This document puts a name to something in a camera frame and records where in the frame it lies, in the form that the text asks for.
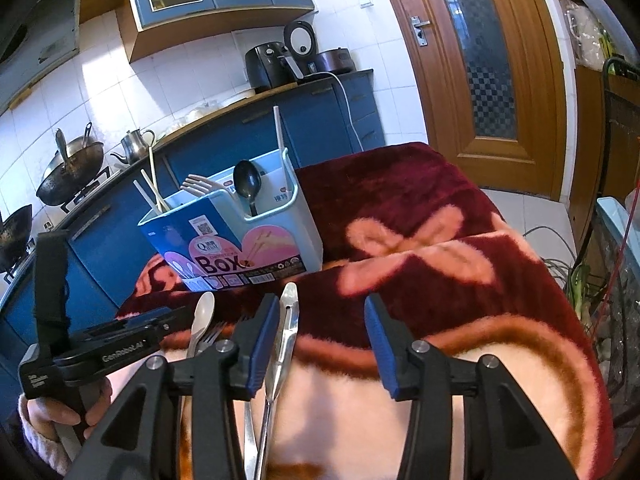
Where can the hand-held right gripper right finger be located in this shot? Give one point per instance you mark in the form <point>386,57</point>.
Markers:
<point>382,345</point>

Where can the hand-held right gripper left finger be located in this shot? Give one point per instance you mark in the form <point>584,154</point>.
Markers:
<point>265,350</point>

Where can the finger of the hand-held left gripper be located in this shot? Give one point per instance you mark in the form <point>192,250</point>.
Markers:
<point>150,317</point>

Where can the metal tongs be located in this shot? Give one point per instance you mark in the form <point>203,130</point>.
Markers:
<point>289,310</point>

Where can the small steel fork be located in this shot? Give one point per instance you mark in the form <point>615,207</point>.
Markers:
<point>215,337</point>

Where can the white plastic spoon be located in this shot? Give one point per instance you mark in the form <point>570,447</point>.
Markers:
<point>204,310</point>

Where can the light blue chopsticks box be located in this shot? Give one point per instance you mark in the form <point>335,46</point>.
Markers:
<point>280,240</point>

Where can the wooden chopstick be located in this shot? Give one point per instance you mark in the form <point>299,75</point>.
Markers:
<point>147,178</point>
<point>152,160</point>

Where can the black spoon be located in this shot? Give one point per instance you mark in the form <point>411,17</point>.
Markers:
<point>246,180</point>

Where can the person's left hand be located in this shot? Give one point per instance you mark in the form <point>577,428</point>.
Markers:
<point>100,405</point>

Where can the small black wok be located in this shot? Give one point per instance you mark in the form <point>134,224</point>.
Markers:
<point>15,235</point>

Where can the gas stove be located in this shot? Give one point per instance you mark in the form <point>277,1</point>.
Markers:
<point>87,191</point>

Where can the large black wok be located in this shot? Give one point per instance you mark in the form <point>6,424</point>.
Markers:
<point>70,180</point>

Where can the steel ladle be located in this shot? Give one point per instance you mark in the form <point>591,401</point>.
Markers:
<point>61,145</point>

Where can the red and pink floral blanket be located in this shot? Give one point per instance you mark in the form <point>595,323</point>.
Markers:
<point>425,200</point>

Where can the steel kettle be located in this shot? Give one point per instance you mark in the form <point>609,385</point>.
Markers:
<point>134,147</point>

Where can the green onions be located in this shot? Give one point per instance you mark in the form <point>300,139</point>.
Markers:
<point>580,285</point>

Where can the white dishes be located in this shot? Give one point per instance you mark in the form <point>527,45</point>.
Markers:
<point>200,112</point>

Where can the wooden door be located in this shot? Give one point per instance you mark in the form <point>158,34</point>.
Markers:
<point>440,110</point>

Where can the grey range hood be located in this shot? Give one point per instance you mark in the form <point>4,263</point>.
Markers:
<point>45,35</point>

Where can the black air fryer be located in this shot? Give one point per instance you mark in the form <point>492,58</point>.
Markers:
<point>265,67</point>

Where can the black rice cooker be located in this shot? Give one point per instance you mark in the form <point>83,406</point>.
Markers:
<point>335,62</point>

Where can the wooden shelf unit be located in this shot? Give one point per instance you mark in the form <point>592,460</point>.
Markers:
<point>587,110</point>

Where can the black metal rack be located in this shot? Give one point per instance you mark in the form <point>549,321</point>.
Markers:
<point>612,110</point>

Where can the white plastic bag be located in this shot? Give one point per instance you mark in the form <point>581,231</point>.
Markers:
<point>585,25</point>

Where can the blue wall cabinet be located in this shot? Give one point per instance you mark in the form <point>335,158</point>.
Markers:
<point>175,17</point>

